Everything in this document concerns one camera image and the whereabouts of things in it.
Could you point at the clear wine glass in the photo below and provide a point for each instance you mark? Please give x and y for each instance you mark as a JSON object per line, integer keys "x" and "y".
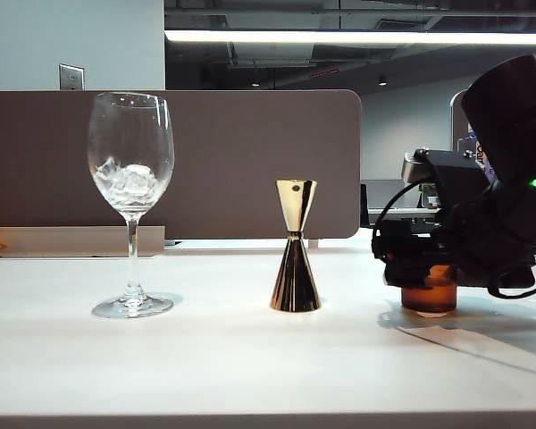
{"x": 131, "y": 134}

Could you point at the narrow brown desk partition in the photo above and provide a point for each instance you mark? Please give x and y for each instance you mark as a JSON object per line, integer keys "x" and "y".
{"x": 456, "y": 120}

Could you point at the clear ice pile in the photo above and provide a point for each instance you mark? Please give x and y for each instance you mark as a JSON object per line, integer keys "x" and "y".
{"x": 131, "y": 183}

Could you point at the white partition foot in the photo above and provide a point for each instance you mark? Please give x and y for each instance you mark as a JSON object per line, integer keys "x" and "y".
{"x": 312, "y": 243}

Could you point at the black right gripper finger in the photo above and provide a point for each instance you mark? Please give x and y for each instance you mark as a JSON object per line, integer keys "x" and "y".
{"x": 404, "y": 275}

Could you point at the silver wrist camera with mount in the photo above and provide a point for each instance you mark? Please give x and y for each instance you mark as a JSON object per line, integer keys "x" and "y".
{"x": 446, "y": 172}

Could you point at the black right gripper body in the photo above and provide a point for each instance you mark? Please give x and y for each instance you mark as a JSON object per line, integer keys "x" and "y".
{"x": 411, "y": 237}

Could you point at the white ceiling light strip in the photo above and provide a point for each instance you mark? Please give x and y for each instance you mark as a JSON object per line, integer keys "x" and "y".
{"x": 339, "y": 36}

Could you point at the black ceiling spot lamp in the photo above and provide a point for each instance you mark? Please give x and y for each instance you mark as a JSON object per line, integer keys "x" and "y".
{"x": 382, "y": 81}

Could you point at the wide brown desk partition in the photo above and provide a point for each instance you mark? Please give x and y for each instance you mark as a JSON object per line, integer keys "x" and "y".
{"x": 232, "y": 156}

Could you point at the gold metal jigger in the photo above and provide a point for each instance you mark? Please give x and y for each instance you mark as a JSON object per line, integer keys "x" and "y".
{"x": 295, "y": 277}

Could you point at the metal wall switch plate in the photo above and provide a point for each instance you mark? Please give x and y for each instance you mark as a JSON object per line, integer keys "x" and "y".
{"x": 71, "y": 77}

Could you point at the grey background monitor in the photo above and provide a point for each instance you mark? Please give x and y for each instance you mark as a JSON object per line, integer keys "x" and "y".
{"x": 379, "y": 194}

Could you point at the small amber measuring cup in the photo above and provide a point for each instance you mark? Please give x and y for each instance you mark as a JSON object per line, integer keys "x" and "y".
{"x": 429, "y": 297}

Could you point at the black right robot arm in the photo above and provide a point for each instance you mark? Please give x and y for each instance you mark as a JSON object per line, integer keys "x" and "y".
{"x": 509, "y": 116}

